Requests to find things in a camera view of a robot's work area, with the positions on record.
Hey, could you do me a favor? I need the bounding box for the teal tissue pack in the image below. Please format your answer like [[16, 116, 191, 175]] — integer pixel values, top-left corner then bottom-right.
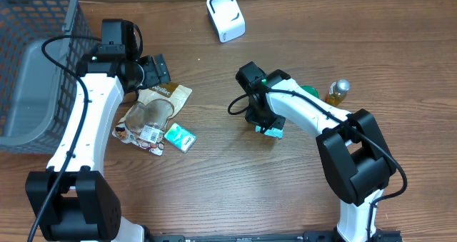
[[256, 126, 283, 139]]

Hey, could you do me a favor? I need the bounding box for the brown white snack bag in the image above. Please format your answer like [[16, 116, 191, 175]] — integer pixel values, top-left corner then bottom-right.
[[111, 82, 192, 156]]

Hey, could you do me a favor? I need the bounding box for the green lid seasoning jar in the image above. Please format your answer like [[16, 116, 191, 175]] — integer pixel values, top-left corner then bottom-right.
[[301, 86, 319, 98]]

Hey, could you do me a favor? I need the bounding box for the teal white tissue packet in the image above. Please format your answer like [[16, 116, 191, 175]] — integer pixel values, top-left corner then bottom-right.
[[164, 123, 196, 153]]

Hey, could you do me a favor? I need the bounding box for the yellow dish soap bottle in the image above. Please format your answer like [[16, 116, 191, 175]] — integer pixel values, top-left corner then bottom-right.
[[324, 79, 351, 106]]

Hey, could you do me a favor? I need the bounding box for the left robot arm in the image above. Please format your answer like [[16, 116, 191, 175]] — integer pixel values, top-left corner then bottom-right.
[[25, 19, 170, 241]]

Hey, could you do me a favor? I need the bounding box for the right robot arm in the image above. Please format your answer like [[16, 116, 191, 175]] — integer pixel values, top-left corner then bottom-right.
[[235, 62, 402, 241]]

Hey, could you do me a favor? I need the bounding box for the white barcode scanner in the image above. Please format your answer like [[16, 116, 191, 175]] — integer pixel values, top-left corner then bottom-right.
[[206, 0, 246, 43]]

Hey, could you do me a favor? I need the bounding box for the grey plastic shopping basket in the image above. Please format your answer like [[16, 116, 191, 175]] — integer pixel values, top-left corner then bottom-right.
[[1, 0, 95, 153]]

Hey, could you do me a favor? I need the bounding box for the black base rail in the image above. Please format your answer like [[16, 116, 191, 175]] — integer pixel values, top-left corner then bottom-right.
[[148, 229, 404, 242]]

